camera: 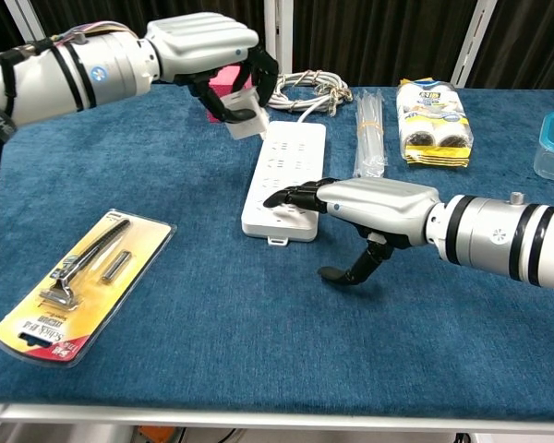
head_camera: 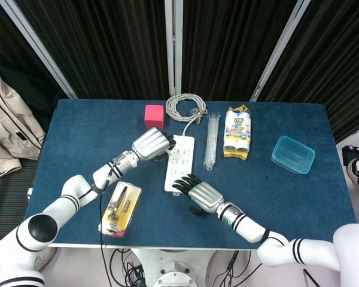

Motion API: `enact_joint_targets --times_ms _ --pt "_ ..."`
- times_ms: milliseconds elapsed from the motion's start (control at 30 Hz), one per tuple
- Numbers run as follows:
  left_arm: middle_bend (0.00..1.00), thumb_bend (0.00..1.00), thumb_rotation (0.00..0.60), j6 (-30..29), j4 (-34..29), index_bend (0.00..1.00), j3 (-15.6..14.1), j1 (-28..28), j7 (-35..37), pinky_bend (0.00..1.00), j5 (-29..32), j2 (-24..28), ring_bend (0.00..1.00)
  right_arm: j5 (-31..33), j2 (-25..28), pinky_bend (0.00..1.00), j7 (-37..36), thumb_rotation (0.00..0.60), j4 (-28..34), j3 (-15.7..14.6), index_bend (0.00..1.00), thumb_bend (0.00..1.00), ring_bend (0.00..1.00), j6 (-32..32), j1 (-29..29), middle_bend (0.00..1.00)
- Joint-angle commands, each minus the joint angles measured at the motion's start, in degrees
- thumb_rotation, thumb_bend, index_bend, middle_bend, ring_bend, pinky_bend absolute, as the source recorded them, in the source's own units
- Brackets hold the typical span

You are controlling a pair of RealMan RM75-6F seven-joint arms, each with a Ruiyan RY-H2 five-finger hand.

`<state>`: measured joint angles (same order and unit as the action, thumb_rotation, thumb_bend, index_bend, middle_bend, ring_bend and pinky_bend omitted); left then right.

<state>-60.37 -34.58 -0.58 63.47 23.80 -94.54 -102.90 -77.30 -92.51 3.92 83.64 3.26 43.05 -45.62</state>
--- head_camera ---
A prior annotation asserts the black pleated curtain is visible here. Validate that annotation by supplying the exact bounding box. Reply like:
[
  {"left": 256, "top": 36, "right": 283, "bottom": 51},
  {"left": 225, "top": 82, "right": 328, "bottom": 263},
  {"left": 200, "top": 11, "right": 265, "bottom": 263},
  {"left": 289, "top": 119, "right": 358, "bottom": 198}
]
[{"left": 0, "top": 0, "right": 359, "bottom": 144}]

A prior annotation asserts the white power strip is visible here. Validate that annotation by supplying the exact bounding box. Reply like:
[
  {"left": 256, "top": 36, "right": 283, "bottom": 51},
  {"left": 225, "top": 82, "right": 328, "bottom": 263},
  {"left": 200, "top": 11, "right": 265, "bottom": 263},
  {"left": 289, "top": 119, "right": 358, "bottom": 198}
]
[{"left": 163, "top": 134, "right": 196, "bottom": 197}]

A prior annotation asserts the pink cube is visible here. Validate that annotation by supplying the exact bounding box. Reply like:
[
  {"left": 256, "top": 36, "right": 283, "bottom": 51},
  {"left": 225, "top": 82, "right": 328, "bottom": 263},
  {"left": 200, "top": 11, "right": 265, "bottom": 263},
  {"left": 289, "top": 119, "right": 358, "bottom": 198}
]
[{"left": 144, "top": 104, "right": 166, "bottom": 129}]

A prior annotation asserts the blue table cloth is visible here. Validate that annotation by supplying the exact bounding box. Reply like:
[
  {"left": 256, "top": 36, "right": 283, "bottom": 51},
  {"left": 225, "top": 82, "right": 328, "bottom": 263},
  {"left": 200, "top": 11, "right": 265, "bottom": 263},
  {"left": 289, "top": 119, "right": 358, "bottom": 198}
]
[{"left": 24, "top": 99, "right": 357, "bottom": 249}]

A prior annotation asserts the silver black razor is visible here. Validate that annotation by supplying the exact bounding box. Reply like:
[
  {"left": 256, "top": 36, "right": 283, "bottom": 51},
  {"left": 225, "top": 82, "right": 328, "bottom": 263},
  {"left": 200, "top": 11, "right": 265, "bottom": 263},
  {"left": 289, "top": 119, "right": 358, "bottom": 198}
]
[{"left": 107, "top": 185, "right": 128, "bottom": 222}]

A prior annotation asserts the clear blue plastic container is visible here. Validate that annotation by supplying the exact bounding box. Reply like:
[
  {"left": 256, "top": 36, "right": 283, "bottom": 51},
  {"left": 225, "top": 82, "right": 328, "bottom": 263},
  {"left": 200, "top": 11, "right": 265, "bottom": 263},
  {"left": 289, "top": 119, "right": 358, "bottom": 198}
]
[{"left": 270, "top": 135, "right": 316, "bottom": 175}]

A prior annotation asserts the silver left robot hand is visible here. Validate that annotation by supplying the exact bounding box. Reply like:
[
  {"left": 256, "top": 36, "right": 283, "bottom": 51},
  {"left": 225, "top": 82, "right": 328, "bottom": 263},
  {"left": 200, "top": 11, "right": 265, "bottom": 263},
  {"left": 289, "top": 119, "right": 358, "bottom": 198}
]
[{"left": 131, "top": 127, "right": 177, "bottom": 163}]

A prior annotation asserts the white upright frame post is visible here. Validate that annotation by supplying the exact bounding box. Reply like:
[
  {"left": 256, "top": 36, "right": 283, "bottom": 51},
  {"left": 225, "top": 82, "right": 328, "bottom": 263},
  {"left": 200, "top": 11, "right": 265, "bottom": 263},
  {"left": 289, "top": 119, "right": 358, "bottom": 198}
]
[{"left": 164, "top": 0, "right": 184, "bottom": 96}]

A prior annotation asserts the bundle of clear straws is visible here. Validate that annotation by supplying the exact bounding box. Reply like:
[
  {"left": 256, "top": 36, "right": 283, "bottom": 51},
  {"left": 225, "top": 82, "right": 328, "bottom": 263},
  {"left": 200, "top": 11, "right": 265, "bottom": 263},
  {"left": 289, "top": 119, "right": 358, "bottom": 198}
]
[{"left": 203, "top": 112, "right": 221, "bottom": 172}]

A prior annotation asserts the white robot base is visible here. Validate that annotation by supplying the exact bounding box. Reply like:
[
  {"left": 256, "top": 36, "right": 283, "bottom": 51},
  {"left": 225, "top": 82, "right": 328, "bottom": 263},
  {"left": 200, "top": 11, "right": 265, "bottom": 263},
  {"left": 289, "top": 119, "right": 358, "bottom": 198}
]
[{"left": 131, "top": 248, "right": 219, "bottom": 287}]

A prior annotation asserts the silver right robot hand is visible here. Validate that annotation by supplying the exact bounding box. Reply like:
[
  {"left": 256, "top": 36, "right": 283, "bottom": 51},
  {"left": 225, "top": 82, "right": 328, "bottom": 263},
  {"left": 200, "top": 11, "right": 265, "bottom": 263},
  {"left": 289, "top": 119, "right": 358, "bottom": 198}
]
[{"left": 171, "top": 173, "right": 225, "bottom": 216}]

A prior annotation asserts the white cable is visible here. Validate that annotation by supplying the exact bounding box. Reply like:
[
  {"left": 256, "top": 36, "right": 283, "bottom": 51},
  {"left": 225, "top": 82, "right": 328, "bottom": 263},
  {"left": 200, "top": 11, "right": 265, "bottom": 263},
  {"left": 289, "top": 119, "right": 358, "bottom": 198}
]
[{"left": 165, "top": 93, "right": 207, "bottom": 137}]

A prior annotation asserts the white slanted frame post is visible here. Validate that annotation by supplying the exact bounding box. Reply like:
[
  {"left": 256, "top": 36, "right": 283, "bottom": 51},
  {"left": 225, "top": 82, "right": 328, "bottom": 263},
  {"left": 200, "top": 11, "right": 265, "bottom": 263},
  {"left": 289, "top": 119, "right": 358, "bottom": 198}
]
[
  {"left": 0, "top": 0, "right": 78, "bottom": 99},
  {"left": 248, "top": 0, "right": 312, "bottom": 102}
]

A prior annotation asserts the beige jacket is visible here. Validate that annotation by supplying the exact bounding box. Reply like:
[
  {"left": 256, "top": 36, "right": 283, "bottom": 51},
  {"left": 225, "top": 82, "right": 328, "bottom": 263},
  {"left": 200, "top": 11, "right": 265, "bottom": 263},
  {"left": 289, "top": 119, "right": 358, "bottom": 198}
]
[{"left": 0, "top": 56, "right": 47, "bottom": 179}]

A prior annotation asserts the yellow razor blister pack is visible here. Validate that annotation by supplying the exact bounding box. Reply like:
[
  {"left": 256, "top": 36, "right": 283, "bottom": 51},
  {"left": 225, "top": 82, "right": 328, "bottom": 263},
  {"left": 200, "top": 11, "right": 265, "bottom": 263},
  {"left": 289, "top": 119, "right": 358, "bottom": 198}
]
[{"left": 97, "top": 181, "right": 142, "bottom": 239}]

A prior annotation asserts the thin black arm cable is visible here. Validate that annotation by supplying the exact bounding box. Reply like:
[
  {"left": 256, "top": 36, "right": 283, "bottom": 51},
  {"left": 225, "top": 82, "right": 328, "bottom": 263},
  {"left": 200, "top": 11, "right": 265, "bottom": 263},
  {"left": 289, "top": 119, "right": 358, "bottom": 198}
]
[{"left": 98, "top": 155, "right": 122, "bottom": 251}]

